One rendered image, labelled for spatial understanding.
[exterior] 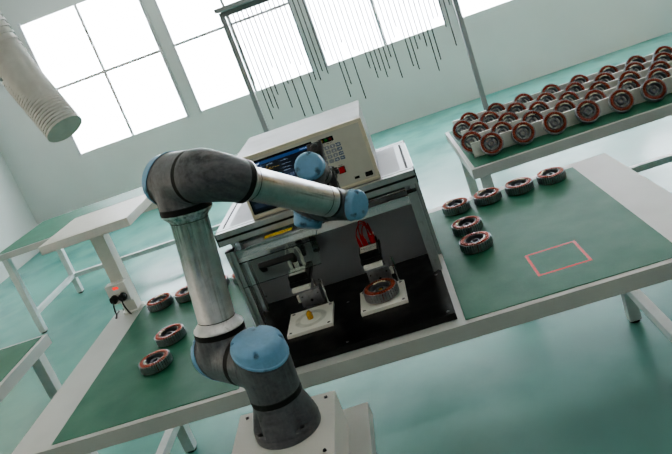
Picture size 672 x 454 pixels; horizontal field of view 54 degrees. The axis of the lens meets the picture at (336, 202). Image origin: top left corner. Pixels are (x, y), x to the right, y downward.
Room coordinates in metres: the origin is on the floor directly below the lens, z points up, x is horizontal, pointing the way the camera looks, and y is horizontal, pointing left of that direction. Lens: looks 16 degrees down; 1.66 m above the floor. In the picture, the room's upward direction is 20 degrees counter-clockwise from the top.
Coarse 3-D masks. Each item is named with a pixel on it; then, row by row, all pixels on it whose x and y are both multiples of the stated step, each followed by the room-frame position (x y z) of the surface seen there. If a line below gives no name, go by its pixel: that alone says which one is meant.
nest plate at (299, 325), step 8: (328, 304) 1.99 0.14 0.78; (304, 312) 2.00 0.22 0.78; (312, 312) 1.97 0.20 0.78; (320, 312) 1.95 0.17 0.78; (328, 312) 1.93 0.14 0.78; (296, 320) 1.96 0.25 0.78; (304, 320) 1.94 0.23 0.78; (312, 320) 1.92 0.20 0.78; (320, 320) 1.90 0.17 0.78; (328, 320) 1.88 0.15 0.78; (288, 328) 1.92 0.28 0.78; (296, 328) 1.90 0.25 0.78; (304, 328) 1.88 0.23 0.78; (312, 328) 1.86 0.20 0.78; (320, 328) 1.86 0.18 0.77; (288, 336) 1.87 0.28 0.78; (296, 336) 1.87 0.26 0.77
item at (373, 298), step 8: (376, 280) 1.95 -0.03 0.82; (384, 280) 1.93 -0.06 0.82; (392, 280) 1.91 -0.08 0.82; (368, 288) 1.92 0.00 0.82; (376, 288) 1.92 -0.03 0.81; (384, 288) 1.90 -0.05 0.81; (392, 288) 1.86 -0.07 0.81; (368, 296) 1.87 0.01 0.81; (376, 296) 1.86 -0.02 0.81; (384, 296) 1.85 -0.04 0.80; (392, 296) 1.86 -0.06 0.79
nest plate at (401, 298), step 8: (400, 280) 1.97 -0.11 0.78; (400, 288) 1.91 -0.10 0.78; (360, 296) 1.96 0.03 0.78; (400, 296) 1.86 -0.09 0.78; (360, 304) 1.91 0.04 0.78; (368, 304) 1.88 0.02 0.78; (376, 304) 1.86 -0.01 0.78; (384, 304) 1.85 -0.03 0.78; (392, 304) 1.83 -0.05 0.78; (400, 304) 1.83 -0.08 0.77; (368, 312) 1.84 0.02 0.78
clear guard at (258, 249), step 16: (256, 240) 2.01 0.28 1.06; (272, 240) 1.95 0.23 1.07; (288, 240) 1.90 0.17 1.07; (304, 240) 1.84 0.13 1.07; (256, 256) 1.86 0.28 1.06; (272, 256) 1.83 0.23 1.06; (304, 256) 1.80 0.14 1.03; (256, 272) 1.81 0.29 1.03; (272, 272) 1.80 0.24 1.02; (288, 272) 1.78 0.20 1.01
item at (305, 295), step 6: (318, 282) 2.10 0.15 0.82; (312, 288) 2.06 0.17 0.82; (318, 288) 2.05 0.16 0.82; (300, 294) 2.06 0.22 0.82; (306, 294) 2.06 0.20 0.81; (312, 294) 2.06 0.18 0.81; (318, 294) 2.05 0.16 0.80; (324, 294) 2.10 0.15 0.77; (306, 300) 2.06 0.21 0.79; (312, 300) 2.06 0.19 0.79; (318, 300) 2.05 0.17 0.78; (306, 306) 2.06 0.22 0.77
